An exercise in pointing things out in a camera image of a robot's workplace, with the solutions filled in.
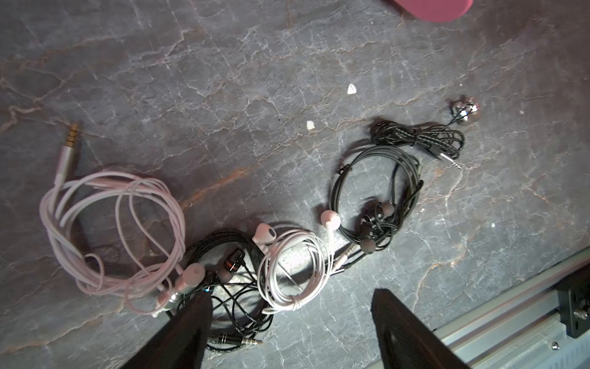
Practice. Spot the aluminium mounting rail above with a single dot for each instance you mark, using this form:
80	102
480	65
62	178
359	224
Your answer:
520	328

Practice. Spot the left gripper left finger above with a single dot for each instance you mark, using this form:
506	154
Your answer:
181	343

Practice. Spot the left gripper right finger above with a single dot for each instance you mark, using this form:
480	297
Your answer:
404	341

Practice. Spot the black braided earphones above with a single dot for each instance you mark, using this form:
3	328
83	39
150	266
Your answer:
438	140

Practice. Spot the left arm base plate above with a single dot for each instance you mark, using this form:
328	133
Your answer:
573	294

